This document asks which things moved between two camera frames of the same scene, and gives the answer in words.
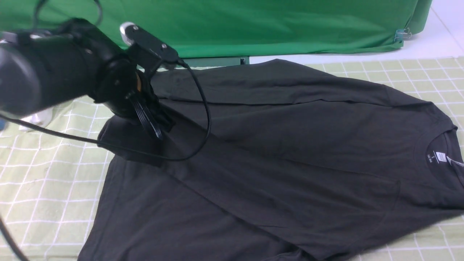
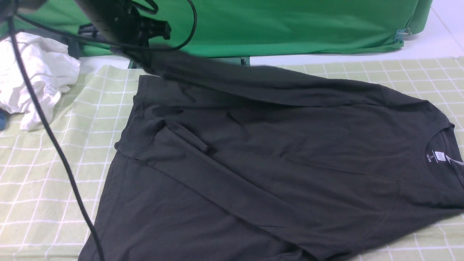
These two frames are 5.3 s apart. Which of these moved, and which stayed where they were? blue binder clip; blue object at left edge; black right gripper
Moved: black right gripper
Stayed: blue binder clip; blue object at left edge
